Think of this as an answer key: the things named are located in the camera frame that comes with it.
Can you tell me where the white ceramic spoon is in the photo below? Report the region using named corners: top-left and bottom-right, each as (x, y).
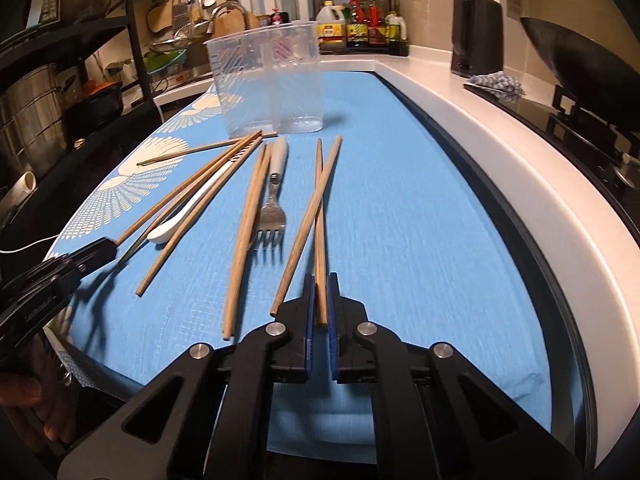
top-left (146, 141), bottom-right (258, 245)

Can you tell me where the wooden chopstick pair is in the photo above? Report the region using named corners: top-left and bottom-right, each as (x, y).
top-left (221, 143), bottom-right (267, 340)
top-left (226, 143), bottom-right (274, 342)

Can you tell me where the fork with beige handle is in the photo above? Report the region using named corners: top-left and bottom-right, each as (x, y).
top-left (255, 136), bottom-right (288, 249)

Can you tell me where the wooden chopstick crossing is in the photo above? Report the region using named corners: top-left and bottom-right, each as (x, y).
top-left (270, 136), bottom-right (343, 318)

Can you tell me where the wooden chopstick long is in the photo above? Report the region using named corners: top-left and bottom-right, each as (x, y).
top-left (115, 130), bottom-right (264, 247)

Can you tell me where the clear plastic utensil container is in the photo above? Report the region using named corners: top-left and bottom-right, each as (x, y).
top-left (205, 22), bottom-right (323, 138)

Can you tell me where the chrome kitchen faucet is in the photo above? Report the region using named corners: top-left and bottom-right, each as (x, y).
top-left (206, 0), bottom-right (250, 37)

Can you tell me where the left hand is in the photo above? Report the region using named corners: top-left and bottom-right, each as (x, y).
top-left (1, 335), bottom-right (76, 452)

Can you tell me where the blue patterned table mat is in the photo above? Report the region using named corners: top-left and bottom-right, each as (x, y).
top-left (44, 70), bottom-right (554, 465)

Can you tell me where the steel stock pot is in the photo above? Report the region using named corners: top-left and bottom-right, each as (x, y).
top-left (1, 64), bottom-right (67, 178)

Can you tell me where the black metal shelf rack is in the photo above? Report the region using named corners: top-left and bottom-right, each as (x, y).
top-left (0, 0), bottom-right (165, 281)

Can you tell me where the green plastic basin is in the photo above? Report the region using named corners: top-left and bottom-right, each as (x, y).
top-left (143, 49), bottom-right (186, 75)

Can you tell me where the steel colander bowl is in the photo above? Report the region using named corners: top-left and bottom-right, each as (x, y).
top-left (149, 34), bottom-right (212, 53)

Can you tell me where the hanging metal grater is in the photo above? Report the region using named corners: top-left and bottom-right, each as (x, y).
top-left (171, 0), bottom-right (190, 32)

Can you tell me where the wooden cutting board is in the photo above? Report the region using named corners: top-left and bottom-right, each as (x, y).
top-left (213, 9), bottom-right (259, 37)

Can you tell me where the dark soy sauce bottle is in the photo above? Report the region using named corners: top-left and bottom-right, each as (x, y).
top-left (368, 0), bottom-right (386, 46)

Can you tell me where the red sauce bottle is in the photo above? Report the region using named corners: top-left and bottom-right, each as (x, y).
top-left (346, 0), bottom-right (369, 48)

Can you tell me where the large oil jug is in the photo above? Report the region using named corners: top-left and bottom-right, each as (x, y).
top-left (316, 0), bottom-right (346, 52)

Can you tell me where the blue checked dish cloth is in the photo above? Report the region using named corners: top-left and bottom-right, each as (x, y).
top-left (468, 70), bottom-right (525, 99)

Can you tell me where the black spice rack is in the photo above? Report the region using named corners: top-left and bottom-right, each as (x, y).
top-left (311, 0), bottom-right (409, 56)

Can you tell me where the yellow oil bottle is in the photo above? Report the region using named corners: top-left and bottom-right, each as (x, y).
top-left (385, 12), bottom-right (408, 44)

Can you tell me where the black gas stove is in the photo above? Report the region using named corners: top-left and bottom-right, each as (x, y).
top-left (464, 82), bottom-right (639, 240)

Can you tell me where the black electric kettle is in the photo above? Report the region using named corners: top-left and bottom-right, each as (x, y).
top-left (450, 0), bottom-right (504, 77)

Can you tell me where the black wok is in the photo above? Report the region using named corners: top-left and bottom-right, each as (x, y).
top-left (521, 18), bottom-right (639, 133)

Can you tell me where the white cable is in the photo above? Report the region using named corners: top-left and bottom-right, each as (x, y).
top-left (0, 234), bottom-right (61, 255)

